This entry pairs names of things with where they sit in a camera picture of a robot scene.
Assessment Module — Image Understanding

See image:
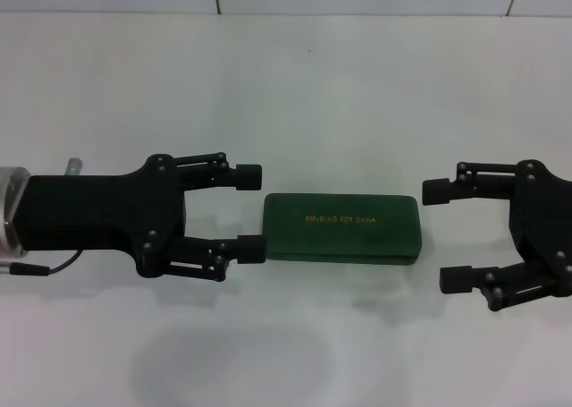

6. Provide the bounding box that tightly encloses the left arm dark cable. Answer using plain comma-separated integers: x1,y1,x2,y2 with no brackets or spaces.
0,250,84,276

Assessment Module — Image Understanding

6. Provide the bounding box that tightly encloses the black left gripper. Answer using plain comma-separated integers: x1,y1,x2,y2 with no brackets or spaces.
15,153,188,279

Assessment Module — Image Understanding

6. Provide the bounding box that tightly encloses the green glasses case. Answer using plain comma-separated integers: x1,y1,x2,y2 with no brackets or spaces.
262,192,424,264

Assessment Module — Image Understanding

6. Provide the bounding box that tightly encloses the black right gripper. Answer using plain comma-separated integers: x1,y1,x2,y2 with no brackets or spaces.
422,158,572,313

